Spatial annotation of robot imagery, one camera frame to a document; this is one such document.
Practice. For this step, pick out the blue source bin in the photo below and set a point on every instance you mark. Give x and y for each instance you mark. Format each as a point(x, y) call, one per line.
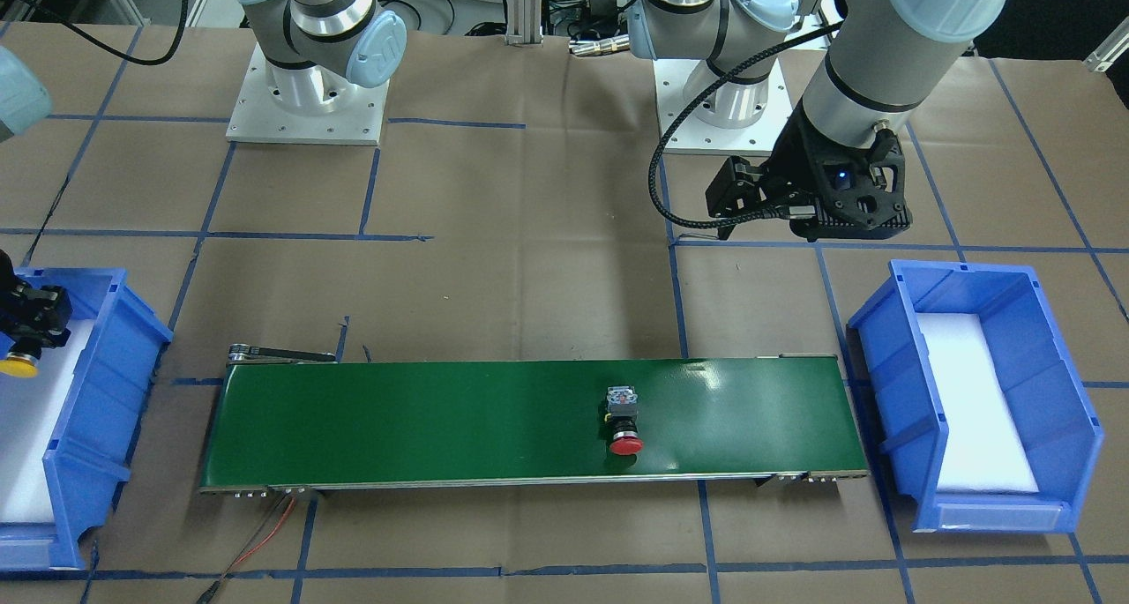
point(1057, 424)

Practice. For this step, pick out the white foam in source bin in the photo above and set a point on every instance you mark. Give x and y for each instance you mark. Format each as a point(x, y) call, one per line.
point(983, 450)

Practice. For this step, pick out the aluminium frame post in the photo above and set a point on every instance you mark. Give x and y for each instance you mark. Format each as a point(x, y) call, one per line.
point(524, 22)

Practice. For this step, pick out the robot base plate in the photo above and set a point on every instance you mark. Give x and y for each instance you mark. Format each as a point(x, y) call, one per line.
point(738, 120)
point(311, 106)

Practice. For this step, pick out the blue destination bin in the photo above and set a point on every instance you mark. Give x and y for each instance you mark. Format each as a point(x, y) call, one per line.
point(88, 456)

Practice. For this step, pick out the red push button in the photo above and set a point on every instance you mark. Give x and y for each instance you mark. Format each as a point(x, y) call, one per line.
point(621, 414)

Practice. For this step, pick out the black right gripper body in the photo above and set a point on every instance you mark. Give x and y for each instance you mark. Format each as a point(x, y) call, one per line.
point(37, 309)

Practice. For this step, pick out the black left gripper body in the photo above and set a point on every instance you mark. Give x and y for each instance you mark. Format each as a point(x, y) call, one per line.
point(796, 165)

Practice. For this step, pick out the green conveyor belt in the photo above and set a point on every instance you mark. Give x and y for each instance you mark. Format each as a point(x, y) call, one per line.
point(361, 426)

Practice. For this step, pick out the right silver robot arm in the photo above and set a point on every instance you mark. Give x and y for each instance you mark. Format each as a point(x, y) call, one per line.
point(311, 46)

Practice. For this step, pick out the white foam in destination bin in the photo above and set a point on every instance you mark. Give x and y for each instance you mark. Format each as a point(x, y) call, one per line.
point(30, 408)

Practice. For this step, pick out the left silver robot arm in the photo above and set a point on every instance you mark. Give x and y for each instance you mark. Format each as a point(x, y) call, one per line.
point(885, 57)

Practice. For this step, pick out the yellow push button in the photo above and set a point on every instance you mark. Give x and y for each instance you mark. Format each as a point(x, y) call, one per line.
point(15, 364)

